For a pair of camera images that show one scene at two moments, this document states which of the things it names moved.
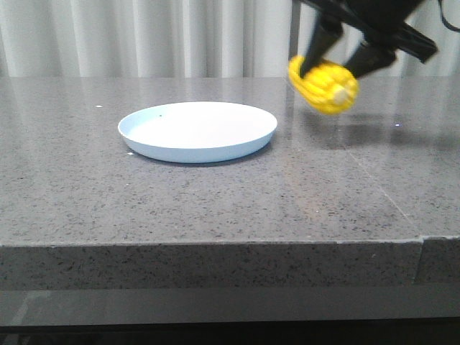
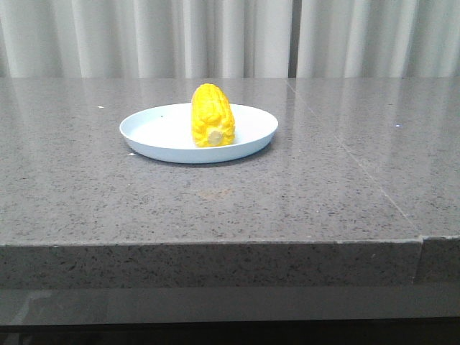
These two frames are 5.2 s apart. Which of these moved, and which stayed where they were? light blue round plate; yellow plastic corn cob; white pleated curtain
Moved: yellow plastic corn cob
Stayed: white pleated curtain; light blue round plate
